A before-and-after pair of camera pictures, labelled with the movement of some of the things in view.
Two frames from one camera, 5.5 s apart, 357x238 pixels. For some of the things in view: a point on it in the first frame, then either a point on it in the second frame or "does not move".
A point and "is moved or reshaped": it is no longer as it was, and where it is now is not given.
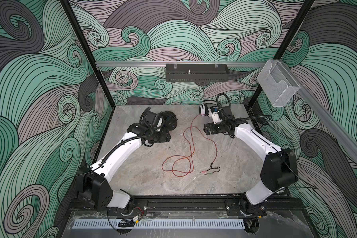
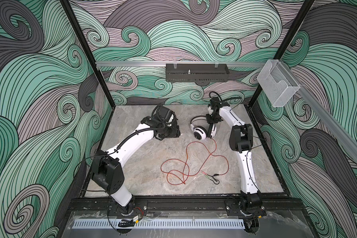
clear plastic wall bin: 277,83 does not move
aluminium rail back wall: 185,63 does not move
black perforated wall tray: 197,72 does not move
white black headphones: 208,107 is moved or reshaped
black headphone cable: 211,168 → 216,174
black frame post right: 292,32 does not move
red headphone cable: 193,147 → 184,180
